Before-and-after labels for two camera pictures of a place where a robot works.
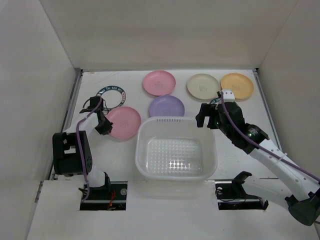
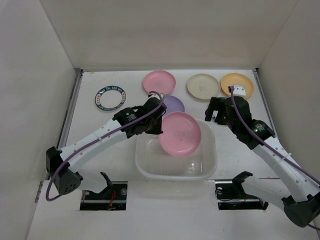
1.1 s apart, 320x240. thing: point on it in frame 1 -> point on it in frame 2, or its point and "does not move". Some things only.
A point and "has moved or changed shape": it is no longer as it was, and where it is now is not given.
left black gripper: (105, 130) -> (158, 130)
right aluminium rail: (267, 108) does not move
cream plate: (203, 86) does not move
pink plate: (159, 83) does not move
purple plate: (166, 105) does not move
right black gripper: (208, 114) -> (216, 109)
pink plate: (126, 120) has moved or changed shape
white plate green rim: (114, 96) does not move
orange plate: (242, 85) does not move
